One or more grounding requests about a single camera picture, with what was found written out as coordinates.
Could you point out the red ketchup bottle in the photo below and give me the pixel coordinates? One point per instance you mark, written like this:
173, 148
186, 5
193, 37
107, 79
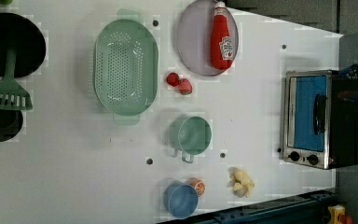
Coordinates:
221, 44

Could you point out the yellow red toy object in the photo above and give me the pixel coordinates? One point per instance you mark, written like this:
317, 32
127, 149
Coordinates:
338, 215

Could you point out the yellow toy banana peel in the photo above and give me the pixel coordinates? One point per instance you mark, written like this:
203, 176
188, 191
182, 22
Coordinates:
240, 182

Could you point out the grey round plate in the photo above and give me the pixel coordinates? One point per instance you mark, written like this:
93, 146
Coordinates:
193, 37

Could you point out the pink toy strawberry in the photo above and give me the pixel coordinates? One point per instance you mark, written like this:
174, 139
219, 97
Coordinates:
185, 87

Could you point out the green mug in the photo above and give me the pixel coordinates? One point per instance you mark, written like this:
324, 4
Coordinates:
190, 135

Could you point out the dark red toy strawberry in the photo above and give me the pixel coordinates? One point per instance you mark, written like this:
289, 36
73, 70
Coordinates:
173, 79

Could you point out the orange toy fruit slice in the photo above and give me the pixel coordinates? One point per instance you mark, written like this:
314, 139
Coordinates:
198, 185

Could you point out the blue cup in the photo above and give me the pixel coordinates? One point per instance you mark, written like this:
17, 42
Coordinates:
180, 199

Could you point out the green perforated colander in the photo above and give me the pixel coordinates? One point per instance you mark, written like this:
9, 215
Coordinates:
125, 68

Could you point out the green slotted spatula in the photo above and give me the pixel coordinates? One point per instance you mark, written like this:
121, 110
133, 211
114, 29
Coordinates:
12, 95

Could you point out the black round pan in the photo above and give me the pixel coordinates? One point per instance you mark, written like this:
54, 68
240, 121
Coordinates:
29, 41

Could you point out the green object at top edge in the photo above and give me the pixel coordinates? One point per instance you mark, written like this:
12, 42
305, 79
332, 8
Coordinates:
6, 2

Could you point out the dark green small bowl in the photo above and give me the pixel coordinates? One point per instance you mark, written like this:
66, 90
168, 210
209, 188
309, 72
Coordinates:
11, 122

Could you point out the blue metal table frame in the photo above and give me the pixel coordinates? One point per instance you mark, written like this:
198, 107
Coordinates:
307, 208

